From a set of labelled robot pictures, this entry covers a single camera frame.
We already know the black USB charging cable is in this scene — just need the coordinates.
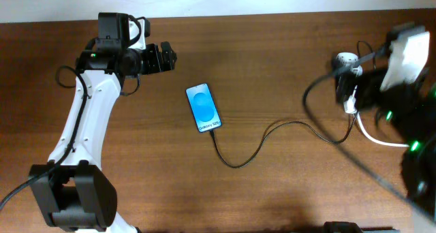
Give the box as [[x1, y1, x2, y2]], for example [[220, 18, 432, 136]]
[[208, 40, 377, 170]]

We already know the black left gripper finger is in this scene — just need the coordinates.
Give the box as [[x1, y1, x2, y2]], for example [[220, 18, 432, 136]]
[[161, 42, 177, 61], [161, 54, 176, 72]]

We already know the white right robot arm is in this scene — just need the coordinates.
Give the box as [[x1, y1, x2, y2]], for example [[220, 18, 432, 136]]
[[335, 67, 435, 220]]

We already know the white power strip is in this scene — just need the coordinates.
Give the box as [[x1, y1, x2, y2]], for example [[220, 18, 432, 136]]
[[333, 52, 364, 115]]

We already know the blue Galaxy smartphone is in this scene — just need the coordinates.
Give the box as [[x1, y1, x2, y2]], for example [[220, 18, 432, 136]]
[[185, 83, 221, 133]]

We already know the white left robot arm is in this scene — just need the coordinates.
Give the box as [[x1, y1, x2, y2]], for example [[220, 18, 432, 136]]
[[29, 12, 176, 232]]

